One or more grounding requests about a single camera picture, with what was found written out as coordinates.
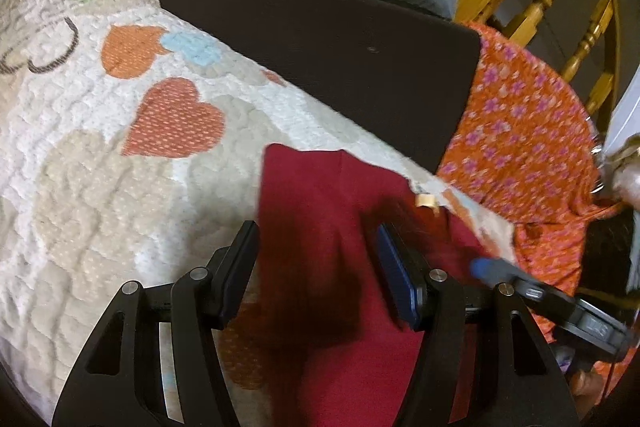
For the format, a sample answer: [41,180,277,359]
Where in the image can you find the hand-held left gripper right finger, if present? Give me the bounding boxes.
[375,222,583,427]

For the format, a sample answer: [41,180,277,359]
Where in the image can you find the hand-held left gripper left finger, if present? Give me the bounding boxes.
[52,221,261,427]

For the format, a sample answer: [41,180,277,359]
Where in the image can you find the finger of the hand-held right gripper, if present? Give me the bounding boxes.
[470,257,581,308]

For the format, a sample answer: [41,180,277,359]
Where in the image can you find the dark red garment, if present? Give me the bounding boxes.
[220,142,506,427]

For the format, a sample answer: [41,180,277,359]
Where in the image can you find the person's right hand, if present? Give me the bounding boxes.
[570,354,612,400]

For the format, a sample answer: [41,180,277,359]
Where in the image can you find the orange floral cloth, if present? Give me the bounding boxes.
[434,22,627,350]

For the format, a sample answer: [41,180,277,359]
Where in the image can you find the heart-patterned quilt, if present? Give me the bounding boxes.
[0,0,517,427]

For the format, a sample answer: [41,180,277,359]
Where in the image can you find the dark brown cushion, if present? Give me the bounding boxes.
[152,0,482,176]

